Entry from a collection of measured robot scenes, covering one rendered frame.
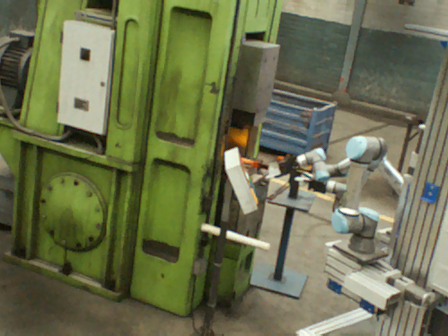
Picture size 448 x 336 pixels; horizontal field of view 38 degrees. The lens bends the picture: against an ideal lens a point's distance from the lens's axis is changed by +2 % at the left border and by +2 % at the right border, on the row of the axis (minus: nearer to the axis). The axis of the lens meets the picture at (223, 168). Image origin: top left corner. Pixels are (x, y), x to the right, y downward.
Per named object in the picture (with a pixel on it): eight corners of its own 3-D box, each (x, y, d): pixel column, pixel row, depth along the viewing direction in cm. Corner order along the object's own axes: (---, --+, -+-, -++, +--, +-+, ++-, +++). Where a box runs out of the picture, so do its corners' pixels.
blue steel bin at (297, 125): (328, 155, 863) (339, 102, 841) (306, 167, 795) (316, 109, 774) (249, 133, 915) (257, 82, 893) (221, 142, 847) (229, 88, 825)
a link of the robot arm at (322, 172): (338, 175, 371) (330, 159, 376) (321, 175, 366) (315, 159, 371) (330, 182, 377) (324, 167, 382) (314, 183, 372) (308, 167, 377)
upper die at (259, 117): (264, 121, 426) (267, 107, 423) (253, 127, 408) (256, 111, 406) (207, 108, 441) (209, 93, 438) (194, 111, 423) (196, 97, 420)
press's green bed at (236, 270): (250, 288, 475) (260, 229, 461) (230, 310, 441) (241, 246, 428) (183, 265, 494) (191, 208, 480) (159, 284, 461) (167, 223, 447)
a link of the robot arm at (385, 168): (415, 219, 399) (357, 153, 392) (411, 211, 414) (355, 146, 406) (431, 207, 396) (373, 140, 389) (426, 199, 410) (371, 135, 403)
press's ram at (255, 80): (274, 104, 435) (285, 44, 423) (253, 113, 401) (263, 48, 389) (217, 92, 450) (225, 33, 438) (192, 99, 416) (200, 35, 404)
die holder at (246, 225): (261, 229, 461) (271, 170, 448) (241, 247, 427) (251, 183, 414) (191, 207, 480) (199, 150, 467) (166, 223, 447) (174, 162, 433)
